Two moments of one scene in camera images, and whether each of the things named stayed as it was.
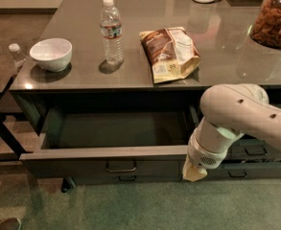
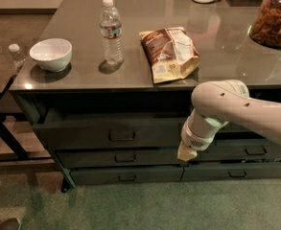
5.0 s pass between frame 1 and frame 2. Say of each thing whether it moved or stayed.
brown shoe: stayed
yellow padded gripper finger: moved
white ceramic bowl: stayed
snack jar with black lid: stayed
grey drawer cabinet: stayed
